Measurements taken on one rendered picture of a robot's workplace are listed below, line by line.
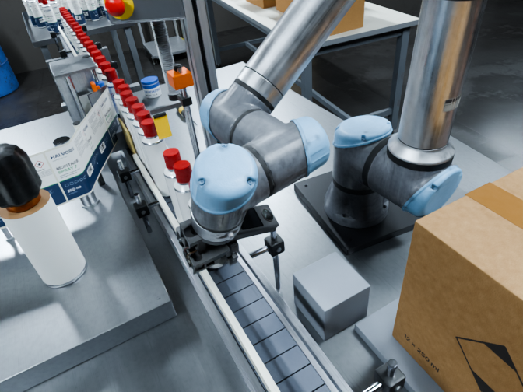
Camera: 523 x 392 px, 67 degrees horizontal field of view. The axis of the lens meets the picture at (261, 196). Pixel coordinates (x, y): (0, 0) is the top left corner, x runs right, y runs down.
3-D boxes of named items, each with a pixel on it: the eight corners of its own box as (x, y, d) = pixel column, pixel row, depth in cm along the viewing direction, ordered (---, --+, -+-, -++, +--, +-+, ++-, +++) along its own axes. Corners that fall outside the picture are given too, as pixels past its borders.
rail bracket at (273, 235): (250, 295, 81) (240, 236, 70) (281, 279, 83) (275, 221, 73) (257, 306, 78) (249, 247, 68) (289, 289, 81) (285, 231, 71)
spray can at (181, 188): (186, 239, 88) (163, 162, 75) (207, 229, 90) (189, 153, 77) (194, 253, 84) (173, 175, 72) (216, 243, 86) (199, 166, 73)
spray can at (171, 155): (177, 225, 92) (154, 150, 79) (197, 216, 94) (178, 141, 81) (184, 237, 88) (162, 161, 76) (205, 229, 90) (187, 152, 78)
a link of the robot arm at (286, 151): (282, 96, 57) (217, 126, 53) (336, 124, 49) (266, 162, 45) (286, 141, 62) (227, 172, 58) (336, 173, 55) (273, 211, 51)
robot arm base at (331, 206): (315, 194, 101) (315, 162, 94) (370, 181, 103) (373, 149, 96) (338, 235, 89) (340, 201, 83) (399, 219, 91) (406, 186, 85)
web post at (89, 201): (79, 201, 103) (49, 138, 91) (97, 195, 104) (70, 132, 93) (82, 211, 100) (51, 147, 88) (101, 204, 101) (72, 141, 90)
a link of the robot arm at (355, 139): (357, 152, 96) (362, 102, 87) (402, 178, 87) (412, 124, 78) (320, 173, 91) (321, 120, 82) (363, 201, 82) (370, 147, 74)
